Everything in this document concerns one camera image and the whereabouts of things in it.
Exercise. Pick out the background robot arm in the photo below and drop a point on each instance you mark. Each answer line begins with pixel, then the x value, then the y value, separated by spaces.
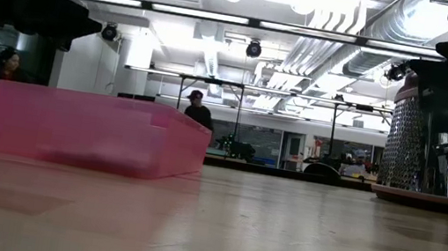
pixel 238 149

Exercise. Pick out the black ceiling spotlight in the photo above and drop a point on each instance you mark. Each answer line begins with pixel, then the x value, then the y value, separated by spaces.
pixel 254 49
pixel 396 72
pixel 109 32

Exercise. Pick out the pink translucent plastic bin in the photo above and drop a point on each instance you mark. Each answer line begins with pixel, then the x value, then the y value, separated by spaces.
pixel 72 125

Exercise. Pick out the linear ceiling light strip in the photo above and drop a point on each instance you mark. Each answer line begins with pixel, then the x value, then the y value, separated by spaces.
pixel 179 10

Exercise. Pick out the black rounded chair back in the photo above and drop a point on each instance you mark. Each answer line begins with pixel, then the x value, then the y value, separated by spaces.
pixel 321 170

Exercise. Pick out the background door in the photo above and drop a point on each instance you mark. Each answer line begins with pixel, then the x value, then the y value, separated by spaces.
pixel 293 151

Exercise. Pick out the silver ventilation duct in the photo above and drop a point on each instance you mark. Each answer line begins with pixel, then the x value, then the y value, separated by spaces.
pixel 417 21

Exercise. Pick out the black background workstation frame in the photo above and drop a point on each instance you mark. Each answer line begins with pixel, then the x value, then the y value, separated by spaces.
pixel 230 84

